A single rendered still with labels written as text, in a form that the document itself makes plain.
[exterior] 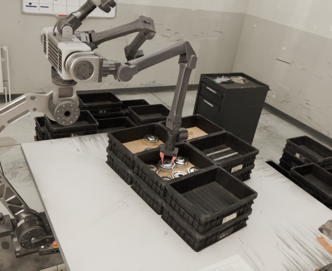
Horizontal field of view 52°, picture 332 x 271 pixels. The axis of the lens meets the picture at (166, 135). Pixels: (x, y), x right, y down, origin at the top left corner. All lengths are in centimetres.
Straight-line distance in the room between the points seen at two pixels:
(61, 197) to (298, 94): 419
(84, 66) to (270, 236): 130
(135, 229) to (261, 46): 461
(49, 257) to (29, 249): 13
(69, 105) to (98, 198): 54
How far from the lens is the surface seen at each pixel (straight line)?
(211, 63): 609
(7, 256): 236
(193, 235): 173
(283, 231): 208
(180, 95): 187
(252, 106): 382
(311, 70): 534
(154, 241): 177
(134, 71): 166
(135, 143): 228
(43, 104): 197
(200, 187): 197
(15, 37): 469
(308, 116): 540
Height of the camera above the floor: 194
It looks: 27 degrees down
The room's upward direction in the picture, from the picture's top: 9 degrees clockwise
